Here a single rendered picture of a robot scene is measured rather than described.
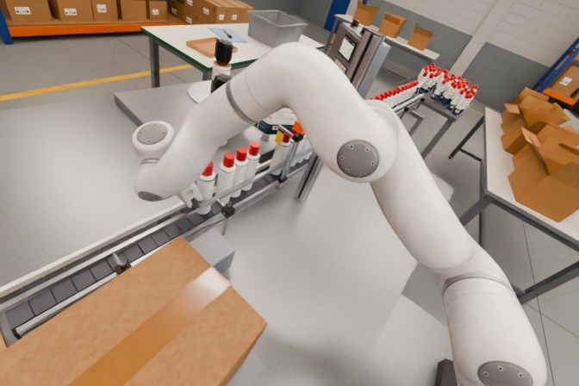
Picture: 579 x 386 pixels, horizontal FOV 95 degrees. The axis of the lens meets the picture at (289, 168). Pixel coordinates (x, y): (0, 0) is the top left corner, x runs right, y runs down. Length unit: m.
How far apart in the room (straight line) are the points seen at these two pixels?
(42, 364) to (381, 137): 0.53
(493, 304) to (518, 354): 0.07
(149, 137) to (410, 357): 0.91
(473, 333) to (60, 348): 0.60
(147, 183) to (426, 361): 0.90
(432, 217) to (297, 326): 0.54
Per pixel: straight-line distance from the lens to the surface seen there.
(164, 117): 1.34
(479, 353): 0.56
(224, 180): 0.87
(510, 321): 0.57
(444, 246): 0.50
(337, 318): 0.92
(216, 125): 0.50
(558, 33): 8.41
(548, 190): 2.28
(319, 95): 0.40
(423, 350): 1.04
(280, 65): 0.43
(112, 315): 0.54
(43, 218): 1.06
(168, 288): 0.54
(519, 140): 3.05
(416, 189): 0.47
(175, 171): 0.55
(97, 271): 0.85
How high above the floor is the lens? 1.61
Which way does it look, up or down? 39 degrees down
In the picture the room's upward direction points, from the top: 21 degrees clockwise
